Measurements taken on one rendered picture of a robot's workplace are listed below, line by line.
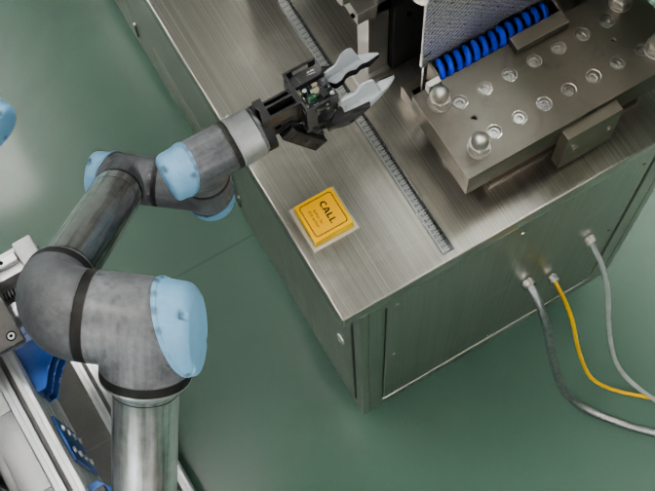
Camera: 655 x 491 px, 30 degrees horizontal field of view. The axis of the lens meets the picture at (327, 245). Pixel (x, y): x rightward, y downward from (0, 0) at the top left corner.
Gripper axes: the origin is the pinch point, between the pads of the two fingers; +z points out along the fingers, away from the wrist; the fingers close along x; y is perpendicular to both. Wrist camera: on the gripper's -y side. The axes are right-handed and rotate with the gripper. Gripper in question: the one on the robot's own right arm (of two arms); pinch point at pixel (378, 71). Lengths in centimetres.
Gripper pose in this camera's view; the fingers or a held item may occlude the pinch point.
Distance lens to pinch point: 182.5
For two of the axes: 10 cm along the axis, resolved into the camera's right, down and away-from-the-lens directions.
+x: -5.0, -8.0, 3.3
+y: -0.5, -3.5, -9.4
